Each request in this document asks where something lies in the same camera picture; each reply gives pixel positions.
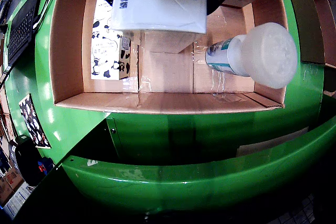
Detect white carton box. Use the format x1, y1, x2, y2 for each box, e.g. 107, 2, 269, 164
108, 0, 208, 35

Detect red printed cardboard boxes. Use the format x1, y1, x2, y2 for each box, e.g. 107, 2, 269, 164
0, 166, 25, 206

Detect black laptop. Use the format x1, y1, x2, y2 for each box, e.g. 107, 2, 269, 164
0, 0, 45, 78

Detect green metal shelf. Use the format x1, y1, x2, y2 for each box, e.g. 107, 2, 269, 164
15, 87, 336, 224

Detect flattened patterned carton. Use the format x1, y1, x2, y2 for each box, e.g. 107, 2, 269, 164
18, 93, 51, 150

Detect open cardboard box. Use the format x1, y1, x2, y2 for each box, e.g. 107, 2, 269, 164
285, 0, 336, 69

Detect black round device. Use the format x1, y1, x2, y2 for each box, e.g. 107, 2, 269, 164
10, 134, 48, 187

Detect white bottle frosted cap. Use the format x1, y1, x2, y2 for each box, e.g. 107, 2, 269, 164
205, 23, 299, 89

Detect grey paper sheet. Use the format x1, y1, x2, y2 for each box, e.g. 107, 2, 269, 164
235, 126, 310, 157

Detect shallow cardboard tray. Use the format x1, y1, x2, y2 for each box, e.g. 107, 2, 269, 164
49, 0, 289, 115

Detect cow print hand cream box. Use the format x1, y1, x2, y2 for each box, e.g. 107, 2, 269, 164
90, 0, 131, 81

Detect blue white small packages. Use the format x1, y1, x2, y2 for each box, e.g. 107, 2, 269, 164
37, 156, 55, 175

